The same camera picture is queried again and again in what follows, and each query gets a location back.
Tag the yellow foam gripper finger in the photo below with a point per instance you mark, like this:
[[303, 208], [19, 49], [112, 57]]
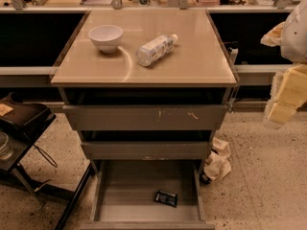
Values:
[[288, 94]]

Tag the dark rxbar blueberry wrapper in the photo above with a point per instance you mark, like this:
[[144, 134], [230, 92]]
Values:
[[166, 198]]

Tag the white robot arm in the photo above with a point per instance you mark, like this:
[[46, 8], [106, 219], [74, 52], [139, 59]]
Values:
[[291, 35]]

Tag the grey drawer cabinet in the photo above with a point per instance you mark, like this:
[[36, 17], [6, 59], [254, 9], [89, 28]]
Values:
[[196, 72]]

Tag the open bottom drawer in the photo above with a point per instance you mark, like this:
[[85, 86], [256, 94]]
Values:
[[124, 196]]

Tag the grey middle drawer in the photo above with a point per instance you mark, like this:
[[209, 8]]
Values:
[[147, 145]]

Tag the grey drawer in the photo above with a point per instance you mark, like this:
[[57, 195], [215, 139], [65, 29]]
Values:
[[145, 117], [147, 145]]

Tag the grey top drawer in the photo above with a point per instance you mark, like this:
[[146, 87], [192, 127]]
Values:
[[145, 117]]

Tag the small white bottle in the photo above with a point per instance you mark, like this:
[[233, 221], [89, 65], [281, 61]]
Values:
[[233, 53]]

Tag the crumpled white paper bag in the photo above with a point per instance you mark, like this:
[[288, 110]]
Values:
[[217, 165]]

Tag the clear plastic water bottle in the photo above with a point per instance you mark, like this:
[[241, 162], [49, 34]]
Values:
[[156, 49]]

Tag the white ceramic bowl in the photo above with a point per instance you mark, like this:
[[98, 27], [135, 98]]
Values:
[[106, 38]]

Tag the black side cart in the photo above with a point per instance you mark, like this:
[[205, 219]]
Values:
[[24, 123]]

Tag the clear glass jar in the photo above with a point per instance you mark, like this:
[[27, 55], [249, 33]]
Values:
[[5, 147]]

